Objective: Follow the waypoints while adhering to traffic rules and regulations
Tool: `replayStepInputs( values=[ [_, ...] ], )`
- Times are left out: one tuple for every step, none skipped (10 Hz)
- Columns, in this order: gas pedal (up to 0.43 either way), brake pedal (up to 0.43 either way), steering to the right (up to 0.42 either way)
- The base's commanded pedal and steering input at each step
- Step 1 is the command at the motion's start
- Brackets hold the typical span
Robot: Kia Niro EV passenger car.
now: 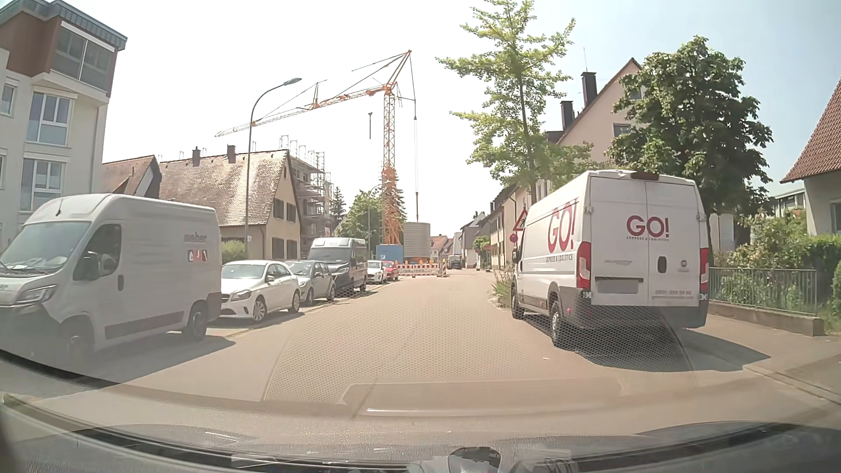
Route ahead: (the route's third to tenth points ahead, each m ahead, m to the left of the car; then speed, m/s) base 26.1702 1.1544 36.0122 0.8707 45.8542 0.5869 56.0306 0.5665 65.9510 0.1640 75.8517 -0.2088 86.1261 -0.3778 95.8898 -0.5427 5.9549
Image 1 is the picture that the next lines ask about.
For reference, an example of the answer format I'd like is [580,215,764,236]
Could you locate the white panel van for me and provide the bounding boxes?
[0,193,223,362]

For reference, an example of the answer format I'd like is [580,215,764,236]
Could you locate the orange tower crane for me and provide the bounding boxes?
[215,50,420,246]

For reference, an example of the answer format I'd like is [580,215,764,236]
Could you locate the grey metal fence on wall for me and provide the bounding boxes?
[708,266,827,337]

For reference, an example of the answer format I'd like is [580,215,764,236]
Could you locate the row of houses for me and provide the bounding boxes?
[430,185,533,270]

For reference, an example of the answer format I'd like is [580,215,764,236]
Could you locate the building with scaffolding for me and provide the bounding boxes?
[279,135,334,258]

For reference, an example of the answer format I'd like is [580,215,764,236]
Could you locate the tall slender tree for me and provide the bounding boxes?
[436,0,595,205]

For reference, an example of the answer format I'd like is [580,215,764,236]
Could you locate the white multi-storey building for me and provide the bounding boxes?
[0,0,128,254]

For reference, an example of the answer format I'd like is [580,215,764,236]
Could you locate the red and white barrier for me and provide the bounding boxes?
[396,262,449,279]

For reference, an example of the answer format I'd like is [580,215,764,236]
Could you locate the brown roofed house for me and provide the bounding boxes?
[101,155,163,199]

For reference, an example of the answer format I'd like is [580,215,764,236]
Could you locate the house with red tiled roof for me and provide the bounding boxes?
[781,78,841,237]

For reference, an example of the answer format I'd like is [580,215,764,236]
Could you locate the green bushes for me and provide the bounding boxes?
[713,210,841,329]

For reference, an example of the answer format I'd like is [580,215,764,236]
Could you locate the silver car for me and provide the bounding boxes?
[284,259,336,306]

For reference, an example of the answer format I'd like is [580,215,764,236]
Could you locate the green trees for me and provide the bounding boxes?
[330,187,407,254]

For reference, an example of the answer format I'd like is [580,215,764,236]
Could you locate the grey asphalt road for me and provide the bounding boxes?
[0,268,841,448]

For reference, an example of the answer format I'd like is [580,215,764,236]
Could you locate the dark green broad tree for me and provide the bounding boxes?
[607,35,775,254]

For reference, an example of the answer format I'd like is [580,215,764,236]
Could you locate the white van with red lettering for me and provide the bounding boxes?
[510,169,711,348]

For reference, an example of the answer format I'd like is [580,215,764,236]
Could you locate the grey street lamp post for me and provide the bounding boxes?
[243,78,303,257]

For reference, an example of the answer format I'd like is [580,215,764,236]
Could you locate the beige gabled house with chimneys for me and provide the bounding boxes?
[526,58,737,254]

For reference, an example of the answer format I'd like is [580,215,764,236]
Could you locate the dark grey van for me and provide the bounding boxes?
[307,237,369,294]

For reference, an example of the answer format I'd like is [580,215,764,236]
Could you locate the car's own bonnet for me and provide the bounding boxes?
[0,392,841,473]

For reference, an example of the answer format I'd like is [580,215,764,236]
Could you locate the beige house with tiled roof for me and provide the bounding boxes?
[158,145,302,261]

